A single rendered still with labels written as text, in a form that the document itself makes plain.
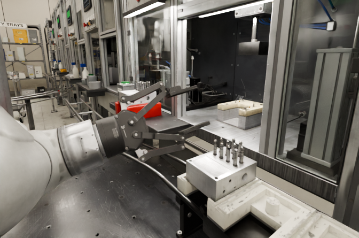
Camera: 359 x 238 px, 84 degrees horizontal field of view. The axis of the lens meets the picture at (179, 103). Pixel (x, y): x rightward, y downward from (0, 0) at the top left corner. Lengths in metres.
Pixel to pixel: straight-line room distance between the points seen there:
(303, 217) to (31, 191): 0.41
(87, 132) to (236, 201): 0.31
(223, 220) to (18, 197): 0.32
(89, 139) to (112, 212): 0.41
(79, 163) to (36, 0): 7.85
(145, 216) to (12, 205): 0.52
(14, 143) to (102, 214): 0.54
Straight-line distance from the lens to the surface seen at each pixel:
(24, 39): 6.90
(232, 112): 0.81
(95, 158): 0.38
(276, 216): 0.46
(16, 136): 0.25
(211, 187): 0.43
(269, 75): 0.53
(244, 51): 0.79
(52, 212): 0.82
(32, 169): 0.25
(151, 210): 0.73
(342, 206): 0.54
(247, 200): 0.46
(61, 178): 0.40
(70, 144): 0.37
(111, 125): 0.38
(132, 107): 0.79
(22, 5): 8.10
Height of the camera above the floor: 1.15
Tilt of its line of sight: 13 degrees down
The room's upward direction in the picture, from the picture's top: straight up
